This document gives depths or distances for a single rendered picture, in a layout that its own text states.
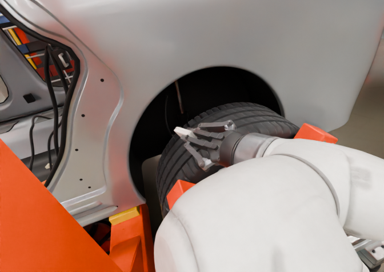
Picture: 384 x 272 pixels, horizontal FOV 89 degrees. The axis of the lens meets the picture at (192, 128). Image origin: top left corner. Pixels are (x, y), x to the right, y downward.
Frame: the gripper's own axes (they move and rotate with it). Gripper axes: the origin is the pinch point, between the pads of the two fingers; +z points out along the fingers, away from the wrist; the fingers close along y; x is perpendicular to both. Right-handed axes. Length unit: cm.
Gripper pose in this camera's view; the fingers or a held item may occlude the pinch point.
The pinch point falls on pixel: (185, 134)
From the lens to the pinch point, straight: 52.7
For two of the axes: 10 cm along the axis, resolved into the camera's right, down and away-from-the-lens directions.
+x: -5.6, -6.1, -5.6
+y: 5.7, -7.8, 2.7
